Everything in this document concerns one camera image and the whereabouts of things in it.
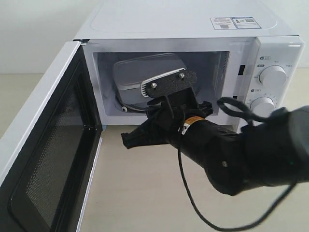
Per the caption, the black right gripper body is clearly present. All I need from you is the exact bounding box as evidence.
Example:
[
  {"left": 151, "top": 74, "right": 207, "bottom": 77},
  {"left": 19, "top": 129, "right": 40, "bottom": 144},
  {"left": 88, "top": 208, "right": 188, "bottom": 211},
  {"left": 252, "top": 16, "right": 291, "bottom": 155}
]
[{"left": 146, "top": 96, "right": 213, "bottom": 145}]

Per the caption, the white plastic lidded container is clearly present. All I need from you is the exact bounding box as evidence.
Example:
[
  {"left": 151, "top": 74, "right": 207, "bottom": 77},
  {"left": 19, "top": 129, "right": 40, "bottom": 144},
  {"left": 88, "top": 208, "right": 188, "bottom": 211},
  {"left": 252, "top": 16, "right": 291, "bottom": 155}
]
[{"left": 113, "top": 53, "right": 186, "bottom": 108}]

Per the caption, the white microwave door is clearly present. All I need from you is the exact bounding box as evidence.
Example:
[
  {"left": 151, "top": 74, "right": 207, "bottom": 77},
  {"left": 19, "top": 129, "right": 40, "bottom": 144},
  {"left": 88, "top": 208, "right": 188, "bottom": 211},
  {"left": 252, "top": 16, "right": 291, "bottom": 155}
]
[{"left": 0, "top": 41, "right": 102, "bottom": 232}]

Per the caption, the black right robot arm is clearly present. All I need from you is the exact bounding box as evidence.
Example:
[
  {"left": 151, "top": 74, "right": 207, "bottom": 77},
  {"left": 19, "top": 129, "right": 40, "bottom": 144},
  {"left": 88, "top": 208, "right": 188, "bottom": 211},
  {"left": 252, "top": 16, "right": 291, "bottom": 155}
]
[{"left": 121, "top": 95, "right": 309, "bottom": 196}]

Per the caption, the white microwave oven body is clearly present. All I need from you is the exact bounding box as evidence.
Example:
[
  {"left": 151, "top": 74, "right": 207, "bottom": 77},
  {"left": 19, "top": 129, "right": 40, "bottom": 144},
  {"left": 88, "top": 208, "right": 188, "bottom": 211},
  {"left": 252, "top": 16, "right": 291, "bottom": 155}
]
[{"left": 75, "top": 0, "right": 305, "bottom": 131}]

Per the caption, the white lower control knob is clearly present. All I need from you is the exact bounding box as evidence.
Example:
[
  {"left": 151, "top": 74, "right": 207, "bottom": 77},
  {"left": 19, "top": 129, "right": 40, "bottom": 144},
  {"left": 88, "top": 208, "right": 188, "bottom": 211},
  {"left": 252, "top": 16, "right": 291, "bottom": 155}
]
[{"left": 250, "top": 97, "right": 275, "bottom": 117}]

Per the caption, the white control knob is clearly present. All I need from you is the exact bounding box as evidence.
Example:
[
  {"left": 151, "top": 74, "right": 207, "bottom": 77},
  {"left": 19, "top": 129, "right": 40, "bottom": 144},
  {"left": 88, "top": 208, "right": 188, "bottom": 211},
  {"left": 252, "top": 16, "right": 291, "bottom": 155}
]
[
  {"left": 250, "top": 97, "right": 275, "bottom": 117},
  {"left": 259, "top": 65, "right": 287, "bottom": 88}
]

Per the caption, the white upper control knob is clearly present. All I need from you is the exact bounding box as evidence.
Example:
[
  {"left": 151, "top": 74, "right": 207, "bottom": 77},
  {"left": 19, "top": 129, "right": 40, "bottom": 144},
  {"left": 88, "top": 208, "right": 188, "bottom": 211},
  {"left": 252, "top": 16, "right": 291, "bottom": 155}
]
[{"left": 259, "top": 65, "right": 287, "bottom": 88}]

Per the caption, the blue white label sticker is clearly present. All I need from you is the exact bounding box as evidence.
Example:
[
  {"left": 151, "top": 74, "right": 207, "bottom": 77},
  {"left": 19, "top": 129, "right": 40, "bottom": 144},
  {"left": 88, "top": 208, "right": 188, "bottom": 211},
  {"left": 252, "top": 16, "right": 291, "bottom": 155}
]
[{"left": 210, "top": 16, "right": 261, "bottom": 30}]

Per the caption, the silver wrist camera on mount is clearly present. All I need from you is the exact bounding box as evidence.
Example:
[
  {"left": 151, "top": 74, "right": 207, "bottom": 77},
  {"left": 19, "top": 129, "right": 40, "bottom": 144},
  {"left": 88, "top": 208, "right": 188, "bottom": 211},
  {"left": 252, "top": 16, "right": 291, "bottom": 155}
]
[{"left": 140, "top": 68, "right": 197, "bottom": 99}]

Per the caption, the black camera cable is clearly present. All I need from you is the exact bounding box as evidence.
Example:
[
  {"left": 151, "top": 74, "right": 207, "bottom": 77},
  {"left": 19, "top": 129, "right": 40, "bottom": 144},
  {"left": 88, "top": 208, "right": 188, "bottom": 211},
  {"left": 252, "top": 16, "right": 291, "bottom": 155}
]
[{"left": 177, "top": 96, "right": 296, "bottom": 232}]

